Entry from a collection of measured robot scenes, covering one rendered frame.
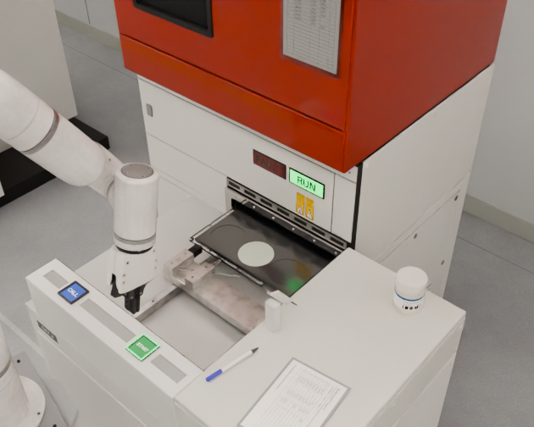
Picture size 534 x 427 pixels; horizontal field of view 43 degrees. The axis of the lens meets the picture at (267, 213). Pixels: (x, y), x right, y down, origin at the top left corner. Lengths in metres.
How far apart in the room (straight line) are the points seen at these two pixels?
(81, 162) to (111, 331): 0.56
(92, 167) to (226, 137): 0.78
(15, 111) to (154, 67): 0.90
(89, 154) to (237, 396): 0.61
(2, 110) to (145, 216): 0.35
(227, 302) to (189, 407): 0.38
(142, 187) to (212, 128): 0.72
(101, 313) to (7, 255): 1.76
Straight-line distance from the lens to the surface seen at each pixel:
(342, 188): 1.72
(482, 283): 3.19
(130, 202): 1.30
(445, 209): 2.33
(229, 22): 1.68
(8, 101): 1.12
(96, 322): 1.68
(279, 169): 1.84
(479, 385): 2.81
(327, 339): 1.59
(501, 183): 3.38
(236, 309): 1.77
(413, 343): 1.61
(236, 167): 1.98
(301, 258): 1.87
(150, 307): 1.84
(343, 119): 1.54
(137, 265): 1.40
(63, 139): 1.18
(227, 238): 1.93
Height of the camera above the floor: 2.19
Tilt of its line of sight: 40 degrees down
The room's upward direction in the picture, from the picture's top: 1 degrees counter-clockwise
